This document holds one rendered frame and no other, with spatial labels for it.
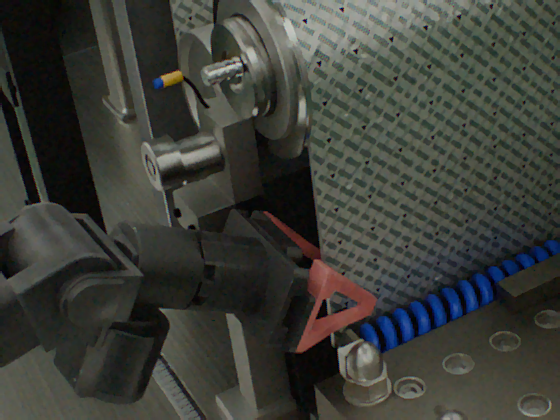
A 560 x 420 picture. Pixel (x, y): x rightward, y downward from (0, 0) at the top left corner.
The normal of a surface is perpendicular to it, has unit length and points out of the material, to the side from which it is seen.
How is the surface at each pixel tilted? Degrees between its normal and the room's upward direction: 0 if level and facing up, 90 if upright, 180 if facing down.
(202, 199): 0
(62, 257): 10
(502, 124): 90
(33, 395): 0
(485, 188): 90
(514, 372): 0
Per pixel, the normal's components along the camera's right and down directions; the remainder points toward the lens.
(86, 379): 0.59, 0.50
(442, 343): -0.12, -0.83
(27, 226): -0.24, -0.65
